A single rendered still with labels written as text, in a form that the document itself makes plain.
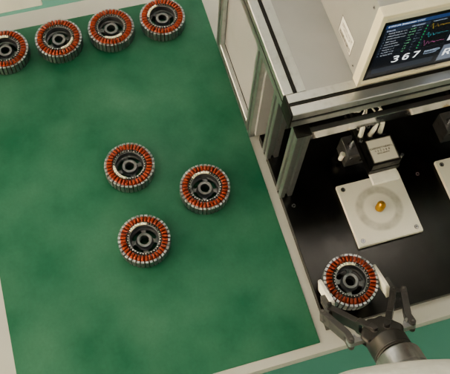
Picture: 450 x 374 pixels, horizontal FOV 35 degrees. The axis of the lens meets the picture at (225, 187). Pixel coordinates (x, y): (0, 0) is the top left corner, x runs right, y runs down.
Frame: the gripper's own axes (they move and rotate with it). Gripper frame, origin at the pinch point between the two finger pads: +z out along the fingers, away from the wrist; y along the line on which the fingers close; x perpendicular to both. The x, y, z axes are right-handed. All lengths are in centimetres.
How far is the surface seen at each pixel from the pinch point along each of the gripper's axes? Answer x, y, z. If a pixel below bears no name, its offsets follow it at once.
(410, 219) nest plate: 1.4, 19.5, 12.1
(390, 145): 19.6, 15.8, 16.0
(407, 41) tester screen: 49, 12, 5
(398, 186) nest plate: 5.4, 19.9, 19.1
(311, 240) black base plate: 1.0, -3.0, 14.0
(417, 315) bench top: -11.5, 13.9, -3.4
